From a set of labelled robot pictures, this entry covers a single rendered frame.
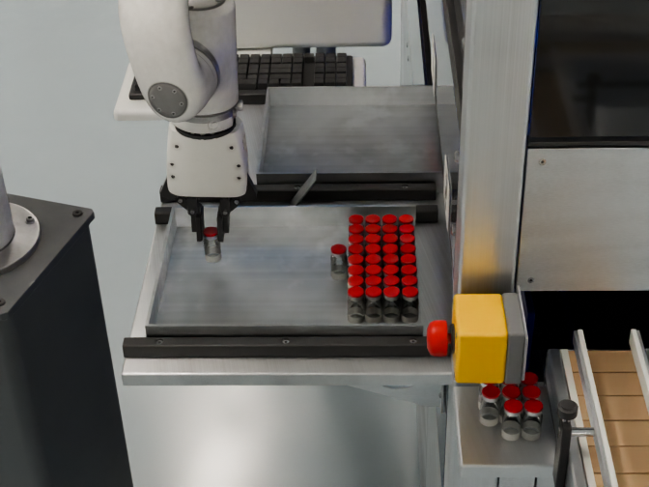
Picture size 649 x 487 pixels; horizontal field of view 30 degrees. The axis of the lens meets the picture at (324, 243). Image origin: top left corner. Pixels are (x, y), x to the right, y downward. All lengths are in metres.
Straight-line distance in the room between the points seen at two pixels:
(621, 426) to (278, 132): 0.81
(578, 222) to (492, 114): 0.17
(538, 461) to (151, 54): 0.61
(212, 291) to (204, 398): 1.16
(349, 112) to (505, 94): 0.76
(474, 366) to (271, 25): 1.15
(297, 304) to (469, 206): 0.35
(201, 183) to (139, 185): 1.94
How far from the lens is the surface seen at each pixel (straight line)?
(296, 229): 1.70
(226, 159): 1.50
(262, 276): 1.61
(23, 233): 1.78
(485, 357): 1.31
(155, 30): 1.34
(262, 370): 1.47
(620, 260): 1.37
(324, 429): 2.65
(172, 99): 1.36
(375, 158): 1.85
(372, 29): 2.32
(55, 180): 3.53
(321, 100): 1.99
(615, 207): 1.32
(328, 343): 1.47
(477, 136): 1.25
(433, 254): 1.65
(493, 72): 1.22
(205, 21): 1.39
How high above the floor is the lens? 1.86
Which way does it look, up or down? 36 degrees down
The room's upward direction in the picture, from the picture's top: 2 degrees counter-clockwise
